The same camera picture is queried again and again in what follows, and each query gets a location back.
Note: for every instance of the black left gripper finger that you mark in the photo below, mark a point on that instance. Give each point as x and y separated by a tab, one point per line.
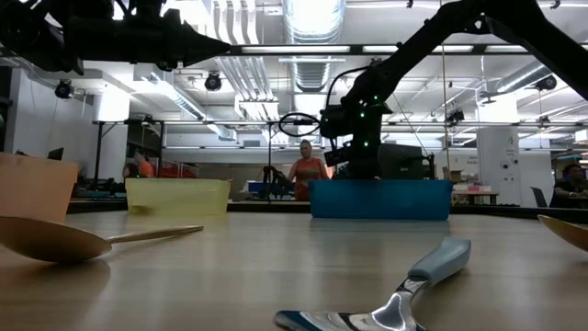
202	46

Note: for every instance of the yellow plastic bin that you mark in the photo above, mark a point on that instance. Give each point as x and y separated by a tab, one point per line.
179	195

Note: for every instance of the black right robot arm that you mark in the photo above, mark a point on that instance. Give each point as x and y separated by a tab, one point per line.
427	41

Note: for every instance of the black background robot arm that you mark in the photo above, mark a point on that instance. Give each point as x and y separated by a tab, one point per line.
273	172

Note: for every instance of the black hanging spotlight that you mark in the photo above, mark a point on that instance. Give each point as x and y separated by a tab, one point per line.
455	117
546	83
212	82
64	89

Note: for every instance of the black computer monitor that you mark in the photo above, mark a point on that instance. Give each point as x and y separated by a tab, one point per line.
409	161

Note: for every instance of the white ceiling air unit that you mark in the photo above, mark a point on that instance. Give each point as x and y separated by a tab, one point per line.
111	106

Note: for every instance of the person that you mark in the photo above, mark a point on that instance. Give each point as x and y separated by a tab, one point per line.
146	169
307	172
572	186

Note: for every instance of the teal plastic bin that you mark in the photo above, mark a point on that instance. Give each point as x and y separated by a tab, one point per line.
381	200

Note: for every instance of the black overhead light bar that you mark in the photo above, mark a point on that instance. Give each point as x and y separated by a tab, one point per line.
298	50

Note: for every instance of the blue background bin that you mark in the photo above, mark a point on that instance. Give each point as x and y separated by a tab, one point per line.
255	187

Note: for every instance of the small black monitor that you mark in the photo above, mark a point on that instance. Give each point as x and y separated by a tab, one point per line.
56	154

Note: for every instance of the white pillar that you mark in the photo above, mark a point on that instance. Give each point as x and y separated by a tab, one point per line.
498	184

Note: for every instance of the orange plastic bin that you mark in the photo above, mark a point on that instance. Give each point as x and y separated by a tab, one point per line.
32	188

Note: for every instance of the gray office chair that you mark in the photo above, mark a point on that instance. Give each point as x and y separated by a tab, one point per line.
539	197

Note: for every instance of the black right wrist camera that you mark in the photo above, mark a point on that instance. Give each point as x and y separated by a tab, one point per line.
337	155

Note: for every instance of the silver round ceiling duct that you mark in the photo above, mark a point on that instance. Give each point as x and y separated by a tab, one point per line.
312	73

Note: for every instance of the black background rig frame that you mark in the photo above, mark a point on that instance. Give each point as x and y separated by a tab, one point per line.
98	147

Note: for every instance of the black aluminium table frame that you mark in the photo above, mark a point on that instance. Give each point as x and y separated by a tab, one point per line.
266	207

